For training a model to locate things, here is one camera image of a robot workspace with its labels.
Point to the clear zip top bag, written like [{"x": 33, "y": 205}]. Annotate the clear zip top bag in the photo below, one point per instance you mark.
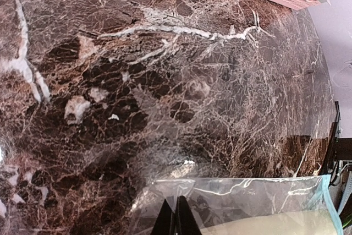
[{"x": 216, "y": 201}]

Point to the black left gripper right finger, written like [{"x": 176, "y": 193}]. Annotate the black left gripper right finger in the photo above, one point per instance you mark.
[{"x": 184, "y": 219}]

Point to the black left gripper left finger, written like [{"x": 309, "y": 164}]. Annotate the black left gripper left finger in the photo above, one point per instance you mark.
[{"x": 166, "y": 220}]

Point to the black front frame rail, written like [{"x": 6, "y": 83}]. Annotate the black front frame rail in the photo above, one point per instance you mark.
[{"x": 338, "y": 155}]

